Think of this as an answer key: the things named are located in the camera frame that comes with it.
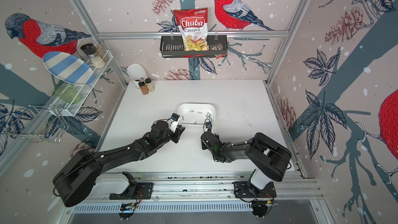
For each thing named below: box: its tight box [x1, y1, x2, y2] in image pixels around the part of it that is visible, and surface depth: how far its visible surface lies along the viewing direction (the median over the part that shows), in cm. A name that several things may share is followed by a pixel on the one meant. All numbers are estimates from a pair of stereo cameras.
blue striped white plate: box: [42, 51, 95, 86], surface depth 74 cm
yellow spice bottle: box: [144, 77, 155, 92], surface depth 113 cm
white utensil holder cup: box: [127, 63, 148, 90], surface depth 115 cm
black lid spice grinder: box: [80, 43, 106, 69], surface depth 83 cm
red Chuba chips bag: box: [173, 7, 210, 51], surface depth 83 cm
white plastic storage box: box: [177, 102, 216, 126], surface depth 104 cm
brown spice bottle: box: [138, 81, 149, 95], surface depth 113 cm
